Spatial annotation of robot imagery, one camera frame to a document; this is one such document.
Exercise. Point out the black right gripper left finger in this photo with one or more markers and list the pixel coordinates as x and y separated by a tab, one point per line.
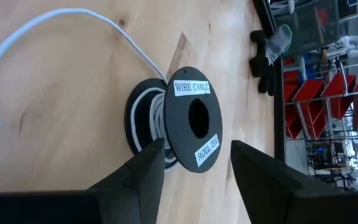
135	193

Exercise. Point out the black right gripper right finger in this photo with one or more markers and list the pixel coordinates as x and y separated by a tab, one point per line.
259	186

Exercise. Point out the black grey work glove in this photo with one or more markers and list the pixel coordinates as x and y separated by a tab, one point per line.
261	62

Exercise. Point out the dark translucent panel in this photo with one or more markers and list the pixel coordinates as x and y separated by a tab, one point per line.
306	28

